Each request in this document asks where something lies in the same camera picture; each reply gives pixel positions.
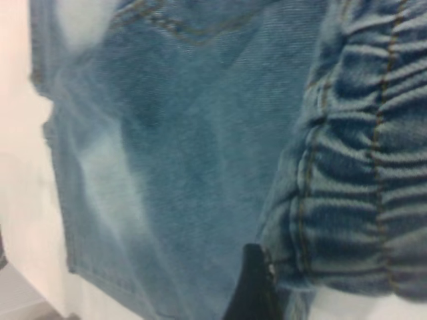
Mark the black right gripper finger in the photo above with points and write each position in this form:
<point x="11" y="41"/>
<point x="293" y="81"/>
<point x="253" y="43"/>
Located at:
<point x="255" y="293"/>

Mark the blue denim pants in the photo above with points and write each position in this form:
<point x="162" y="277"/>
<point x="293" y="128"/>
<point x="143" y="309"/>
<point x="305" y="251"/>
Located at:
<point x="200" y="133"/>

